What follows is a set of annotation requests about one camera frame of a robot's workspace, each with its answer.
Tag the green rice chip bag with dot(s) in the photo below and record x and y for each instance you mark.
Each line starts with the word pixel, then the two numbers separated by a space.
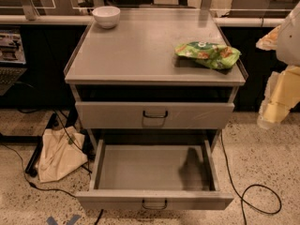
pixel 210 55

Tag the white ceramic bowl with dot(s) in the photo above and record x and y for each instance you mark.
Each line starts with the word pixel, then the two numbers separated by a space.
pixel 107 17

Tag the blue tape cross on floor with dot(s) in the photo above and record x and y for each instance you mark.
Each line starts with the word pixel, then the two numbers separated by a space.
pixel 56 221

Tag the open middle grey drawer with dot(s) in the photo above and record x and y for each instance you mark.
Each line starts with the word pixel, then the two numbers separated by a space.
pixel 154 177

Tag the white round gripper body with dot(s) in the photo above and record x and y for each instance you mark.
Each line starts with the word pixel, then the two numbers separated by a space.
pixel 289 42

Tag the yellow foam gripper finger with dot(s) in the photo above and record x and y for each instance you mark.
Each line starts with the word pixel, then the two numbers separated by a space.
pixel 282 93
pixel 270 41

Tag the grey metal drawer cabinet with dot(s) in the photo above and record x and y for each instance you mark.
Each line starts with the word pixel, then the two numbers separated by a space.
pixel 136 62

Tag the beige cloth tote bag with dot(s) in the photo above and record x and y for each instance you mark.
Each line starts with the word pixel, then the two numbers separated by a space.
pixel 61 154

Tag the closed upper grey drawer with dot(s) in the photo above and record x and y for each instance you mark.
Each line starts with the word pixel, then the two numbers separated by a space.
pixel 169 115

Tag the white horizontal rail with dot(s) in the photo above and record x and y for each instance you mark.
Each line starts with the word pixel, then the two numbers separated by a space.
pixel 84 20

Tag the black table leg base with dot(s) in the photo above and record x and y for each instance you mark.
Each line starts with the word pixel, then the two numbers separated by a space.
pixel 37 140

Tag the laptop computer at left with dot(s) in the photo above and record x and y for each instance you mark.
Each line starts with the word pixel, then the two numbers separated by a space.
pixel 12 57

